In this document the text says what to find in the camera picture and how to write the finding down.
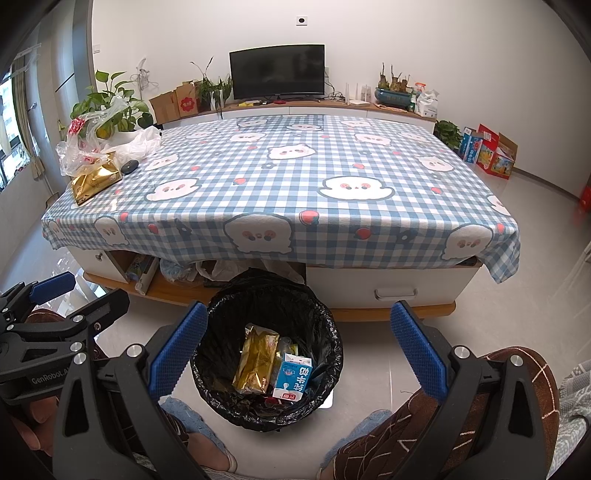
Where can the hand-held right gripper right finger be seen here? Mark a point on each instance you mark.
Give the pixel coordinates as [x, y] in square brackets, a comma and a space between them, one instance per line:
[415, 350]

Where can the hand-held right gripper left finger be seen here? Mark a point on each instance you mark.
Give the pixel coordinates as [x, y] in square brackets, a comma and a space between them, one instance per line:
[180, 350]

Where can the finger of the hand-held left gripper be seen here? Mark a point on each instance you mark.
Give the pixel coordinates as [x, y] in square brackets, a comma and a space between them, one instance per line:
[51, 284]
[106, 307]

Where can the gold brown foil bag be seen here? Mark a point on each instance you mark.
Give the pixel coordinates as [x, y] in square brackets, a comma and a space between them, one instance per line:
[256, 364]

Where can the black-bagged trash bin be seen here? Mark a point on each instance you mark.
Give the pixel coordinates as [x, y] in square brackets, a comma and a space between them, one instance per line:
[258, 300]

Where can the blue white milk carton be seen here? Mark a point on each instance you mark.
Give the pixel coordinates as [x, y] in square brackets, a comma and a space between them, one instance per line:
[291, 378]

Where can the person's left hand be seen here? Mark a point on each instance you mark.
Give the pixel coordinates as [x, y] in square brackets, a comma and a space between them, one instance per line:
[34, 420]

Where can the green yellow box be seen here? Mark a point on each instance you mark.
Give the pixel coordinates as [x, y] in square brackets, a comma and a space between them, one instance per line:
[136, 266]

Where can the long white box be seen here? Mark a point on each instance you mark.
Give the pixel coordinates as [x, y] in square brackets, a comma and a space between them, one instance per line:
[147, 277]

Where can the blue plastic bag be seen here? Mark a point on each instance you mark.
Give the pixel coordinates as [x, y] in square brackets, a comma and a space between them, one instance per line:
[178, 272]

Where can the white crumpled plastic bag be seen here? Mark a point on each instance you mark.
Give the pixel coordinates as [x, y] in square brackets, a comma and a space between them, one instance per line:
[214, 270]

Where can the person's right leg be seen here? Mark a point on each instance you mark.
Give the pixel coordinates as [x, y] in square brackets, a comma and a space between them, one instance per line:
[392, 438]

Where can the white wooden low table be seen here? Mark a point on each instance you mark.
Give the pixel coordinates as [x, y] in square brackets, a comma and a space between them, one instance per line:
[351, 286]

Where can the white floor sheet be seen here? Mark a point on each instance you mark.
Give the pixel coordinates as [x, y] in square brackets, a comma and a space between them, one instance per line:
[327, 400]

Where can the shiny gold foil bag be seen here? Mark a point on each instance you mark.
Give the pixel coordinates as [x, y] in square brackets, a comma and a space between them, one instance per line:
[94, 182]

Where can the clear red-printed plastic bag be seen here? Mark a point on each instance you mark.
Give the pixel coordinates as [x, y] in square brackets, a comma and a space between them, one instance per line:
[74, 152]

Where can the black oval object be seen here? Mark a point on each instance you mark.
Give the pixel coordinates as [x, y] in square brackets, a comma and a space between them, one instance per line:
[129, 166]

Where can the window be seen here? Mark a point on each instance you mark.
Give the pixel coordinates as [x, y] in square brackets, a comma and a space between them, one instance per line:
[9, 138]

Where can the grey patterned sofa cover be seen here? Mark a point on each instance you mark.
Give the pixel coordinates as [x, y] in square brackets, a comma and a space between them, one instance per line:
[575, 406]

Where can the blue checkered tablecloth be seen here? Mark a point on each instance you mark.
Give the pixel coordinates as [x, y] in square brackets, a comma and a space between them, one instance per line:
[277, 198]

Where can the large leafy potted plant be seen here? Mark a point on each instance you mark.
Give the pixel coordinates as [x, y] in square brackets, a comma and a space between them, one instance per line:
[108, 99]

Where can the plain cardboard box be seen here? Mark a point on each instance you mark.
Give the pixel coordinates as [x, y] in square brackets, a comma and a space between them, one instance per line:
[164, 107]

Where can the red colourful box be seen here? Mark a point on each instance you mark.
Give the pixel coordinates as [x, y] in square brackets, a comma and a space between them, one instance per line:
[497, 154]

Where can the blue colourful box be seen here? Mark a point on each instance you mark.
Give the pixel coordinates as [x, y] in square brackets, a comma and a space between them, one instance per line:
[471, 145]

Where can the small green floor plant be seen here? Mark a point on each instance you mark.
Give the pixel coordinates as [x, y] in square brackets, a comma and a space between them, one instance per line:
[448, 134]

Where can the red floor object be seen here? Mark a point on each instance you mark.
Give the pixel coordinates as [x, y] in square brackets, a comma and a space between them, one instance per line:
[585, 194]

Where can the small thin-leaved potted plant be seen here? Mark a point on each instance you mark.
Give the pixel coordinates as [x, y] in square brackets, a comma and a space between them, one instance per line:
[212, 87]

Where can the white paper bag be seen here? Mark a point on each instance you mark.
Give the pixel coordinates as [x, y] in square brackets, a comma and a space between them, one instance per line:
[427, 105]

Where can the blue bonsai pot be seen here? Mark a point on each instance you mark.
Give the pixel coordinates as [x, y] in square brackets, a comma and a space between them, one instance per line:
[392, 97]

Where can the white router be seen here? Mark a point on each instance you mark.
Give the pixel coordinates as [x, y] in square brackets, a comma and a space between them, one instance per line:
[358, 96]

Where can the white wooden television cabinet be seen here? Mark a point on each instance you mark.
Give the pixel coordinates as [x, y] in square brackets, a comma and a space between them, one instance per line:
[314, 108]

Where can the white spray bottle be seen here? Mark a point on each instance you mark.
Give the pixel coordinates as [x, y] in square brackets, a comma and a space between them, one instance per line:
[419, 87]

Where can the black television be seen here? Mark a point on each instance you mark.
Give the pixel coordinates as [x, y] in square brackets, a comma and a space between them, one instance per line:
[277, 71]

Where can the white wall hanging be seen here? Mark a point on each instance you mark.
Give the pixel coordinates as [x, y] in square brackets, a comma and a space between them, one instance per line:
[143, 69]

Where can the white wall outlet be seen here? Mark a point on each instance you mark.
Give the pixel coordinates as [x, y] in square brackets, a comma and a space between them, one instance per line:
[302, 21]

